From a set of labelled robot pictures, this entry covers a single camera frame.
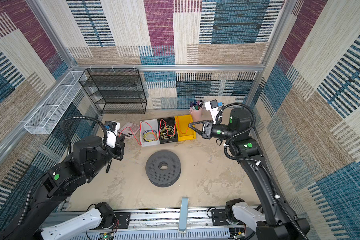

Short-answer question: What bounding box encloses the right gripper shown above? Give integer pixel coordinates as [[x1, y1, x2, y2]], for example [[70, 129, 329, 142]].
[[188, 119, 236, 141]]

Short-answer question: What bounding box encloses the red cable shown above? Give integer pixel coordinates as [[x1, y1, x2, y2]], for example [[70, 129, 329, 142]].
[[118, 115, 190, 145]]

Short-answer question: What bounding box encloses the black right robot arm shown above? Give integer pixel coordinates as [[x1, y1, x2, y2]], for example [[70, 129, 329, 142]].
[[189, 100, 311, 240]]

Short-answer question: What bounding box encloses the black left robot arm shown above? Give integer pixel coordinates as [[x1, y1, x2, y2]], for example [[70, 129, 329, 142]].
[[0, 116, 125, 240]]

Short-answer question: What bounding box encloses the yellow plastic bin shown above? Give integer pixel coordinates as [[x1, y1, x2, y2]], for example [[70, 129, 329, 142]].
[[175, 115, 196, 142]]

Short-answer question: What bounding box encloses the pink pen cup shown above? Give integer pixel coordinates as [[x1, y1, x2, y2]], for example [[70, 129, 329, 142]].
[[189, 100, 204, 122]]

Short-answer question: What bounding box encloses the pink calculator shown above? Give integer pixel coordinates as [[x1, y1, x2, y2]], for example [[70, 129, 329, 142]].
[[119, 122, 140, 139]]

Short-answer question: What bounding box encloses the black white marker pen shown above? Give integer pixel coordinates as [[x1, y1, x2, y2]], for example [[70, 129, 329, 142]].
[[106, 159, 112, 173]]

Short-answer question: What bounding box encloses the black plastic bin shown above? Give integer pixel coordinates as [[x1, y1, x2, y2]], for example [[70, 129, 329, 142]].
[[157, 117, 178, 144]]

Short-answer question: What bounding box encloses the white plastic bin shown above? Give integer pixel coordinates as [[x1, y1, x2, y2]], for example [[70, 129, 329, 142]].
[[140, 119, 159, 147]]

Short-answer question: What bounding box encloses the black mesh shelf rack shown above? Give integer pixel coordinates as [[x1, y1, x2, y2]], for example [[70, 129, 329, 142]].
[[79, 68, 147, 114]]

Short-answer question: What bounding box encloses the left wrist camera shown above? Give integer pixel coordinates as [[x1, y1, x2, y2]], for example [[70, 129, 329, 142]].
[[105, 121, 120, 148]]

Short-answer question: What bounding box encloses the green yellow cable coil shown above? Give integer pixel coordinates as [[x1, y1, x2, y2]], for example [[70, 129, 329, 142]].
[[159, 124, 176, 140]]

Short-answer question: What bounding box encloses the blue cable coil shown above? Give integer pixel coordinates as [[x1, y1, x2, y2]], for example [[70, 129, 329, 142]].
[[142, 128, 157, 141]]

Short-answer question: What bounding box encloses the grey cable spool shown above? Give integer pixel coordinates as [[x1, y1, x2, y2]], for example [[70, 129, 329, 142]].
[[146, 150, 181, 188]]

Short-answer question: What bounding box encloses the light blue clamp handle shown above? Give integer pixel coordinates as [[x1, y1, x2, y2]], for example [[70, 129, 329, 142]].
[[178, 197, 189, 234]]

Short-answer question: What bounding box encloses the white wire mesh basket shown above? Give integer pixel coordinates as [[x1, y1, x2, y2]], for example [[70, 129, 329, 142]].
[[24, 71, 87, 135]]

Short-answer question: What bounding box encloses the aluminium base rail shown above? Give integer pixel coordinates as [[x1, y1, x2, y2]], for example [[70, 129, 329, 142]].
[[41, 204, 295, 240]]

